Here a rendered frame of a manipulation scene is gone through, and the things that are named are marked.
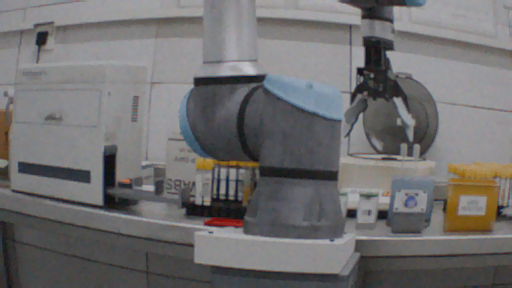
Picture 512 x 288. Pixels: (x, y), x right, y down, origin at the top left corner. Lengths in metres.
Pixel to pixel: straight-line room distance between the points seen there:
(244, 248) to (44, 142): 0.70
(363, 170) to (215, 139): 0.60
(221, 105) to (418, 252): 0.48
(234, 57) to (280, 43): 0.92
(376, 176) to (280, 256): 0.71
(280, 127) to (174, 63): 1.10
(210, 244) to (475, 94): 1.18
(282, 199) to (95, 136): 0.58
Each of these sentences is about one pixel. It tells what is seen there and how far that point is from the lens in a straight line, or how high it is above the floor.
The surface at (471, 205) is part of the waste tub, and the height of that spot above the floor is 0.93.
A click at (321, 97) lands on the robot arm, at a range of 1.31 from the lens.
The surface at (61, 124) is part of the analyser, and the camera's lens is 1.81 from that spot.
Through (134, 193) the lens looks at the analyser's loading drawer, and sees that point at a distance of 1.76.
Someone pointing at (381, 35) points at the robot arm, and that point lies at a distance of 1.75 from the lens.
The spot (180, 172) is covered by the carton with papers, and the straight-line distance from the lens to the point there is 2.02.
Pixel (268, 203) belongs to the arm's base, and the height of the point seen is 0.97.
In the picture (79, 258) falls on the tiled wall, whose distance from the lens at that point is 2.54.
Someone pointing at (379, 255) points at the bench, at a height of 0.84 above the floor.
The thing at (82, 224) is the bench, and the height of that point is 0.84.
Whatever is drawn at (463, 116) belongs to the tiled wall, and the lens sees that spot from 2.28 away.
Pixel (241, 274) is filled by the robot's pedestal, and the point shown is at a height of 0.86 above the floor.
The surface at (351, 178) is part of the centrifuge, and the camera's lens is 1.95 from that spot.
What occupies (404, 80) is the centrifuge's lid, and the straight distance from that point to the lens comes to 2.22.
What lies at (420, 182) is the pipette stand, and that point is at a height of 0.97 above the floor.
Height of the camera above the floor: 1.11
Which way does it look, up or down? 3 degrees down
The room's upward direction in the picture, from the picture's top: 3 degrees clockwise
